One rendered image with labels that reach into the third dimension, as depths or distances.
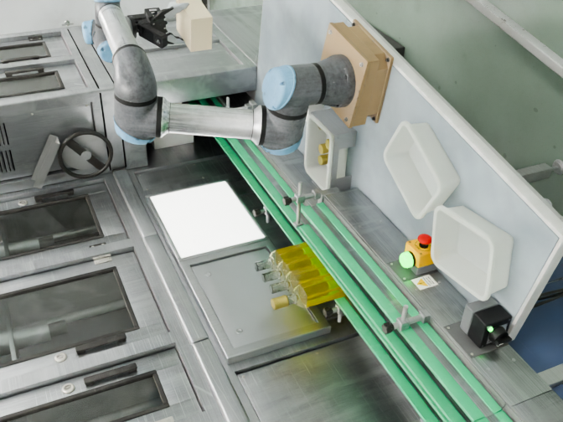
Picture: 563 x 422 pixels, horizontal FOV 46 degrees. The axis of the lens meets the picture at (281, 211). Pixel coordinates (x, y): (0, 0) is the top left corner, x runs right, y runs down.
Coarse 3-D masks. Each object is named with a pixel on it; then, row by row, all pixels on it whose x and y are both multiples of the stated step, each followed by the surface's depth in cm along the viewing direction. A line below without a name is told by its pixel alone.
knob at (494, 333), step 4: (496, 328) 159; (500, 328) 159; (492, 332) 159; (496, 332) 158; (500, 332) 158; (504, 332) 158; (488, 336) 160; (492, 336) 159; (496, 336) 158; (500, 336) 158; (504, 336) 159; (508, 336) 159; (492, 340) 159; (496, 340) 158; (500, 340) 158; (504, 340) 158; (508, 340) 158; (496, 344) 158; (500, 344) 158
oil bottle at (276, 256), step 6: (288, 246) 212; (294, 246) 212; (300, 246) 212; (306, 246) 212; (276, 252) 210; (282, 252) 210; (288, 252) 210; (294, 252) 210; (300, 252) 210; (306, 252) 210; (270, 258) 209; (276, 258) 208; (282, 258) 207; (288, 258) 208; (276, 264) 207
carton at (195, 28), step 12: (180, 0) 229; (192, 0) 229; (180, 12) 229; (192, 12) 223; (204, 12) 224; (180, 24) 232; (192, 24) 221; (204, 24) 223; (192, 36) 224; (204, 36) 226; (192, 48) 227; (204, 48) 229
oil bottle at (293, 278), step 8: (320, 264) 205; (296, 272) 201; (304, 272) 201; (312, 272) 202; (320, 272) 202; (328, 272) 202; (288, 280) 199; (296, 280) 198; (304, 280) 199; (288, 288) 200
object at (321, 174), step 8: (312, 120) 218; (312, 128) 224; (312, 136) 226; (320, 136) 227; (328, 136) 210; (312, 144) 227; (312, 152) 229; (328, 152) 212; (304, 160) 231; (312, 160) 231; (328, 160) 213; (312, 168) 232; (320, 168) 231; (328, 168) 215; (312, 176) 228; (320, 176) 228; (328, 176) 216; (320, 184) 224; (328, 184) 219
